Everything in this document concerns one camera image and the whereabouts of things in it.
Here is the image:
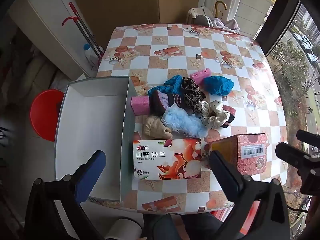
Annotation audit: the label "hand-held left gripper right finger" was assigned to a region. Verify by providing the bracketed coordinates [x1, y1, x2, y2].
[209, 150, 291, 240]

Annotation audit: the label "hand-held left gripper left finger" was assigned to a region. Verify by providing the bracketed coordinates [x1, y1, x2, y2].
[24, 150, 107, 240]

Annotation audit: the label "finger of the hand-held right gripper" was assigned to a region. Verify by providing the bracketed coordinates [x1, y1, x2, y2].
[296, 129, 320, 147]
[275, 142, 320, 195]

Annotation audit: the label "grey cardboard box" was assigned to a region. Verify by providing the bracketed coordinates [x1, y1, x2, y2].
[54, 76, 137, 202]

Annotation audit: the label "cream polka dot scrunchie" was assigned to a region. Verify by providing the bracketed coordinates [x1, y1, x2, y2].
[198, 100, 231, 130]

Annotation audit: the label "dark red sock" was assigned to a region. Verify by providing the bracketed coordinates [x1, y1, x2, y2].
[220, 105, 237, 128]

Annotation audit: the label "leopard print scrunchie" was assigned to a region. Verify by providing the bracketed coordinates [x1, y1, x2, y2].
[181, 77, 207, 115]

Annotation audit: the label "pink sponge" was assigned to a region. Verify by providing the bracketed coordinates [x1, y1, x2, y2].
[189, 68, 213, 85]
[131, 95, 151, 116]

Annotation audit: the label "teal blue towel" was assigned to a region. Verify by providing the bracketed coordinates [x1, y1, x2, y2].
[147, 75, 185, 97]

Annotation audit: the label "red patterned carton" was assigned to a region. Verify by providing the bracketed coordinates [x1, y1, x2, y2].
[208, 133, 268, 176]

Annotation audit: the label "floral tissue box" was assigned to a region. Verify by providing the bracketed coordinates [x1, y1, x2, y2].
[133, 137, 202, 181]

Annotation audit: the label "light blue fluffy scrunchie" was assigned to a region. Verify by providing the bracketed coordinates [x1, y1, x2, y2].
[161, 106, 207, 138]

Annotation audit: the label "roadside trees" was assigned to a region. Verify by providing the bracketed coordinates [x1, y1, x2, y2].
[269, 39, 312, 123]

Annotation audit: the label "red plastic stool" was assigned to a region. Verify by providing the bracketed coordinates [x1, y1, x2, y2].
[30, 89, 66, 143]

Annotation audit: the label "beige cloth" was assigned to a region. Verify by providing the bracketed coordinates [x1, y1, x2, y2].
[142, 116, 173, 140]

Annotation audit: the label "parked car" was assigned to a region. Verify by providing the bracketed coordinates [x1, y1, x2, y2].
[299, 35, 313, 53]
[306, 52, 320, 65]

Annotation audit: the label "purple maroon knitted sock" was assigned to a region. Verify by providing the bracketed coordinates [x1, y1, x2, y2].
[149, 89, 186, 117]

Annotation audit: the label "beige sofa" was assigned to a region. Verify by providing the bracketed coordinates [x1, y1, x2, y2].
[25, 56, 62, 93]

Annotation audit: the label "blue capped white bottle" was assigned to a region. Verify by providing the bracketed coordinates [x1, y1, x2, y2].
[83, 43, 97, 67]

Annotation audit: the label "checkered patterned tablecloth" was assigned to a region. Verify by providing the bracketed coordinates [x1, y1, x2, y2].
[86, 23, 288, 215]

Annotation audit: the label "chair with clothes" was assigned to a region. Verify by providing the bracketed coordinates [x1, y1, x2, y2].
[186, 6, 241, 33]

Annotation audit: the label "white cabinet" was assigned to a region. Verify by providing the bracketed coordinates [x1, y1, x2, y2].
[9, 0, 99, 80]

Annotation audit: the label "brown cardboard sheet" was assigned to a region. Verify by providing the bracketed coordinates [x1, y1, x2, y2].
[66, 0, 202, 49]

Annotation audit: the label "dark window frame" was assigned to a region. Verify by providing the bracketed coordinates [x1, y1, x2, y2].
[254, 0, 302, 57]

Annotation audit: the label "red handled mop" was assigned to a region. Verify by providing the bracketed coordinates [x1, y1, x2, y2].
[62, 2, 104, 67]

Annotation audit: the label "yellow umbrella handle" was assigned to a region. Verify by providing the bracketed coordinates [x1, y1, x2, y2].
[214, 1, 228, 18]

